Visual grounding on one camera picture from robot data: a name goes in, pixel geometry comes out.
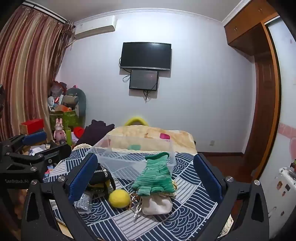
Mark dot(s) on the yellow felt ball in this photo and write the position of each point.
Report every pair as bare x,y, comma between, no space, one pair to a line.
119,198

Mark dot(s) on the wooden overhead cabinet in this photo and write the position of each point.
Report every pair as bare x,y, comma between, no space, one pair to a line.
245,25

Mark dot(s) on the green bottle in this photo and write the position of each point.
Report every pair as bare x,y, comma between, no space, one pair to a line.
68,135

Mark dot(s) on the grey plush toy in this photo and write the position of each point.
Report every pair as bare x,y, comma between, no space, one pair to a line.
81,102

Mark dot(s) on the blue wave patterned blanket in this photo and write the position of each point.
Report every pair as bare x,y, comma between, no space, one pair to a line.
148,224

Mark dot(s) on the red cloth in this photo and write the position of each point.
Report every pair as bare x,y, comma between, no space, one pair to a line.
78,132

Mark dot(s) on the red plastic bag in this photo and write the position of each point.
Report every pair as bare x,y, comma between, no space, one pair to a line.
57,89

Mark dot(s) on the curtain rod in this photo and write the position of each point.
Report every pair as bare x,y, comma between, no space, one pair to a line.
46,10

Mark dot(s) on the brown wooden door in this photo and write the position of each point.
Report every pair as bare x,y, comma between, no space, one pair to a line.
266,104

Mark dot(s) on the clear plastic bag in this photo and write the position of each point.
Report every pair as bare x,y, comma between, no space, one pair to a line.
83,204

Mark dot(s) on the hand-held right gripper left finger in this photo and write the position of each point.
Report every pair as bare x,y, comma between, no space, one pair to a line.
83,178

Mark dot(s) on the white air conditioner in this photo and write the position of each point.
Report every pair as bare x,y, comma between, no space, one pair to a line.
94,26

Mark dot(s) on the green knitted glove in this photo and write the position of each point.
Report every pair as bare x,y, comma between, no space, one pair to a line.
153,176

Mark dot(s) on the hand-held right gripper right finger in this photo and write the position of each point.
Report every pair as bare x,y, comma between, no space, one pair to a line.
207,178

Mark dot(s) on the yellow padded bed rail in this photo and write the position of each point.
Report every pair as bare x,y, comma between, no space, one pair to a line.
136,120

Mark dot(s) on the green storage box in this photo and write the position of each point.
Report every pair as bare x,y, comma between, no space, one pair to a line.
67,120

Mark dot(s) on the small black wall monitor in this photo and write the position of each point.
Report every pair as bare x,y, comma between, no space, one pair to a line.
143,80

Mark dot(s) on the white wall outlet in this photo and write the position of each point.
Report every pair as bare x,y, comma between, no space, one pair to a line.
211,142

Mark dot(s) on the clear plastic storage box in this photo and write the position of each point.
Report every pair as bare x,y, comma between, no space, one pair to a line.
124,160

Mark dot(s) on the white stickered appliance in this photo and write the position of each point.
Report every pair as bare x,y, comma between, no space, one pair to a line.
283,197

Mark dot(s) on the beige fleece blanket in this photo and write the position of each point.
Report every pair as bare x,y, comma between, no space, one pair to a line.
148,133

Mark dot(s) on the red box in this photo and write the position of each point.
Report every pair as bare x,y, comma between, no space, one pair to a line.
32,125

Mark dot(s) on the striped curtain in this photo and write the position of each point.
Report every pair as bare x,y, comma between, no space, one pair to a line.
27,69

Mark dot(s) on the dark purple clothing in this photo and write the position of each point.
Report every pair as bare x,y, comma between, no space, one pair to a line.
94,131

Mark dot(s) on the large black wall television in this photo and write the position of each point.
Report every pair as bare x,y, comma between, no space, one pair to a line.
145,55

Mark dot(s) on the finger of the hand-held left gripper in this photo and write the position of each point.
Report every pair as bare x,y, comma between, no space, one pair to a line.
59,151
34,138

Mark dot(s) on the pink rabbit toy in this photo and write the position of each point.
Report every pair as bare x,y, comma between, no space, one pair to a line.
59,131

